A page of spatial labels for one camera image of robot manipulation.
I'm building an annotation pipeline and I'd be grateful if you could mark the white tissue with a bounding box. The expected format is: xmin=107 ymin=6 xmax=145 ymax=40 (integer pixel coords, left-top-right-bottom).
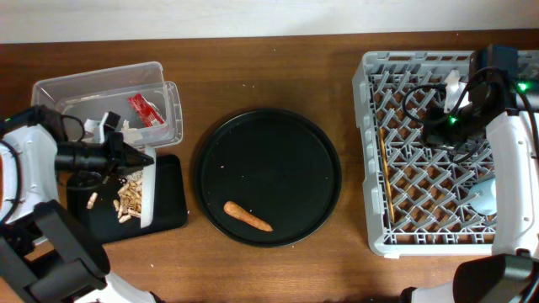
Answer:
xmin=120 ymin=120 xmax=142 ymax=145

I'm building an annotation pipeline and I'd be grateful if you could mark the grey plate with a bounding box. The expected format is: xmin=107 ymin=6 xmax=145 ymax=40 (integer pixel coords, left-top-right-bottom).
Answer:
xmin=140 ymin=146 xmax=157 ymax=229

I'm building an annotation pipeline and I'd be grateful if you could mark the red snack wrapper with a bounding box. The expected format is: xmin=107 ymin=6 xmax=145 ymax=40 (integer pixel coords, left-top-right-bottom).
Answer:
xmin=127 ymin=93 xmax=165 ymax=127

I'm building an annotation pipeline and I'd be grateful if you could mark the light blue cup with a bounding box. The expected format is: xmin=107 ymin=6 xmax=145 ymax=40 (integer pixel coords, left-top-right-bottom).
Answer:
xmin=468 ymin=178 xmax=497 ymax=215

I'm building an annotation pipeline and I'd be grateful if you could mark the orange carrot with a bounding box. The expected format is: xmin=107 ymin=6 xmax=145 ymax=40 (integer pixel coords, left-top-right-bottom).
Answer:
xmin=223 ymin=201 xmax=273 ymax=232

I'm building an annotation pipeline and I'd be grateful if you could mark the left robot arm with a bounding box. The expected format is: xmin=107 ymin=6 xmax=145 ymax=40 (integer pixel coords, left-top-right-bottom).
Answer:
xmin=1 ymin=105 xmax=160 ymax=302

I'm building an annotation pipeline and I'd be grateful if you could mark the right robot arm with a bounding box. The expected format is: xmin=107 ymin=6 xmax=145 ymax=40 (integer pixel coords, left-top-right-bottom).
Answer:
xmin=398 ymin=45 xmax=538 ymax=302

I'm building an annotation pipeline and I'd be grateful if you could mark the grey dishwasher rack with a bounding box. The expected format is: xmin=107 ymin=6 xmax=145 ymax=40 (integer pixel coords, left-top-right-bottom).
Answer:
xmin=353 ymin=50 xmax=538 ymax=258

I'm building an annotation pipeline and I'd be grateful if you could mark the pile of rice grains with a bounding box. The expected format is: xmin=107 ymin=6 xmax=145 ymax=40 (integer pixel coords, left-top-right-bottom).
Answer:
xmin=125 ymin=170 xmax=143 ymax=182

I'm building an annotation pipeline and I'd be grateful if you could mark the pile of peanut shells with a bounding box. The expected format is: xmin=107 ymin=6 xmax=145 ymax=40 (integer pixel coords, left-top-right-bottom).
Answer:
xmin=86 ymin=179 xmax=142 ymax=224

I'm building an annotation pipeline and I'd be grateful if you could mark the black rectangular bin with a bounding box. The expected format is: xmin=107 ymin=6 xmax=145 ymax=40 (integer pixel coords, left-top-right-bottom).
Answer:
xmin=67 ymin=155 xmax=188 ymax=244

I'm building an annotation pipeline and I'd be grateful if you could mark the clear plastic bin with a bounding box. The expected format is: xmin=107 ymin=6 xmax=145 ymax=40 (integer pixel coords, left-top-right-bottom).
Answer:
xmin=31 ymin=61 xmax=183 ymax=149

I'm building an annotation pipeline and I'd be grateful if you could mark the round black tray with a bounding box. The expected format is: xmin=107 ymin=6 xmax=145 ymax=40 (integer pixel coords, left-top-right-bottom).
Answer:
xmin=193 ymin=109 xmax=342 ymax=247

